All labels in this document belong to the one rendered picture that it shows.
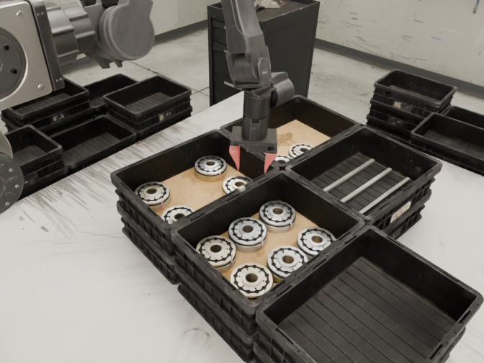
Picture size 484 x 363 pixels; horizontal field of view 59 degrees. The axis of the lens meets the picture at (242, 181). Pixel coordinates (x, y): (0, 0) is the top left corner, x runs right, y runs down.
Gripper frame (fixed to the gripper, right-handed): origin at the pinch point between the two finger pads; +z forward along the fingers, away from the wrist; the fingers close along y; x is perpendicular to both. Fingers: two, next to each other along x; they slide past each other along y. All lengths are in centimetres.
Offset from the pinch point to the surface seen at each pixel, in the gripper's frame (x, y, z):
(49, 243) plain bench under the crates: -6, 60, 38
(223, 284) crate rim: 24.0, 4.3, 13.9
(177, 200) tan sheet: -13.9, 21.3, 23.7
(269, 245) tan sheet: 2.4, -6.3, 23.3
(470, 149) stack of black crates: -106, -111, 54
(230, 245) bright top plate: 6.1, 4.1, 20.6
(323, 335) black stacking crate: 28.1, -18.0, 23.5
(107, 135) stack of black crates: -119, 81, 69
